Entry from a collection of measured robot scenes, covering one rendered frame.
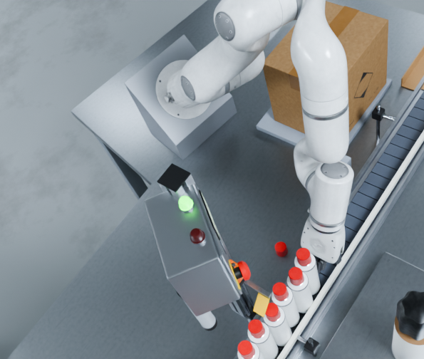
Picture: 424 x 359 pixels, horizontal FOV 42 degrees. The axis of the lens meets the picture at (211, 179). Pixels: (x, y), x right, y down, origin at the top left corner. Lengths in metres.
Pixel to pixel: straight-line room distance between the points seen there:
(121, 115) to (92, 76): 1.51
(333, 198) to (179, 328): 0.61
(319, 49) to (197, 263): 0.43
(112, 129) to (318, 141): 1.07
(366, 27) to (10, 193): 2.21
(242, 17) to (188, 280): 0.48
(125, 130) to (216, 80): 0.73
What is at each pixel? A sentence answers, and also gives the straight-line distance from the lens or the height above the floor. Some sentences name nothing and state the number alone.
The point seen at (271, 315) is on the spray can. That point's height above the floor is 1.09.
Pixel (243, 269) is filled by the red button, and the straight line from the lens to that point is 1.05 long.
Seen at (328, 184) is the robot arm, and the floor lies 1.25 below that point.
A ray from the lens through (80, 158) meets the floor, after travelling 3.19.
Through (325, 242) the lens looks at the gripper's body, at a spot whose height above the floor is 1.06.
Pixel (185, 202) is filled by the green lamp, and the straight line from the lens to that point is 0.96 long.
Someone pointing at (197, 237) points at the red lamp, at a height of 1.49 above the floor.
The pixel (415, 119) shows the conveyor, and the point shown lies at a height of 0.88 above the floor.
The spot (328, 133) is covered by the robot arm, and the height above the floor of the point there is 1.40.
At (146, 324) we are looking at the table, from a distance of 1.64.
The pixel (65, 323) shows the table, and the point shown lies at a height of 0.83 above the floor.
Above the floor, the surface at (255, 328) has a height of 1.08.
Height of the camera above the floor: 2.29
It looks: 54 degrees down
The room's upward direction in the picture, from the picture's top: 23 degrees counter-clockwise
